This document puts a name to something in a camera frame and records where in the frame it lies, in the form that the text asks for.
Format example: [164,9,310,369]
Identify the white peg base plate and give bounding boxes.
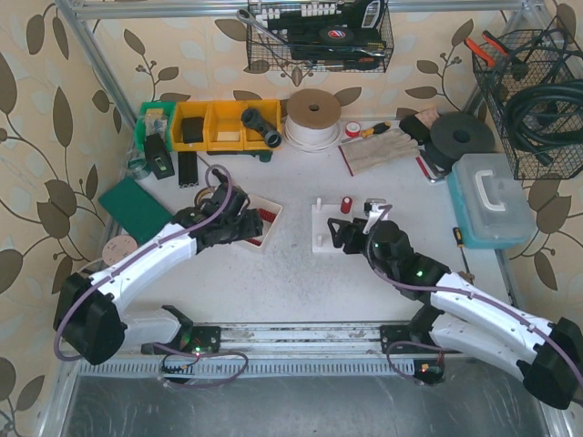
[311,197,365,253]

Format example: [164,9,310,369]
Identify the large red spring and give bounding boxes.
[341,196,353,214]

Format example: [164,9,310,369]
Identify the white tray of springs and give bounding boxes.
[231,194,283,253]

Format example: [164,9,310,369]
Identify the beige work glove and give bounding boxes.
[339,128,420,176]

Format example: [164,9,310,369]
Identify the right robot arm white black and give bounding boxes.
[327,218,582,410]

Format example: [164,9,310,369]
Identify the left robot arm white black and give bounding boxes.
[54,183,263,365]

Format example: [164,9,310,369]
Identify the brown tape roll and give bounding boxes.
[194,187,215,206]

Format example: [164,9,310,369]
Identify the black ribbed block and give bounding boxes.
[178,151,199,188]

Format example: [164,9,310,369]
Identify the red tape roll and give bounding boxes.
[345,121,361,138]

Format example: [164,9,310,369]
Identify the small yellow black screwdriver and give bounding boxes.
[452,227,464,248]

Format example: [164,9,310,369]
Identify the black pipe fitting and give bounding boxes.
[240,107,282,148]

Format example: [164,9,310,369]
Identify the orange black screwdriver right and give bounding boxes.
[341,122,391,144]

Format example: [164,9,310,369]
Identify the yellow storage bin row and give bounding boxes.
[169,99,282,153]

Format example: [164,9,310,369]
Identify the black green device box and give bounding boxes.
[144,134,175,180]

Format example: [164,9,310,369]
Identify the black sanding block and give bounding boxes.
[399,115,431,145]

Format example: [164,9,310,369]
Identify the glass jar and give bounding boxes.
[126,148,150,180]

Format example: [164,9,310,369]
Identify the teal clear toolbox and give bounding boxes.
[446,153,537,249]

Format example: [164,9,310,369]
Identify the green storage bin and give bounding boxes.
[134,102,176,151]

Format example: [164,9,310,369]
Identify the black filament spool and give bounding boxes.
[424,112,496,171]

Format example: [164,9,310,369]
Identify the red handled hex key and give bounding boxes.
[416,150,447,185]

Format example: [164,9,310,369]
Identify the white cable spool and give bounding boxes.
[284,88,343,153]

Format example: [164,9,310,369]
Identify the wire basket top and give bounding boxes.
[236,1,394,76]

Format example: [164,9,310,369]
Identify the wire basket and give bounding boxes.
[471,28,582,180]
[236,1,394,76]

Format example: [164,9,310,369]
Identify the coiled black hose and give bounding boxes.
[503,79,583,156]

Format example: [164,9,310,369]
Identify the wire basket right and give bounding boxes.
[471,28,582,180]

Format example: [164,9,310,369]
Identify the orange handled pliers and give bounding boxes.
[464,30,509,68]

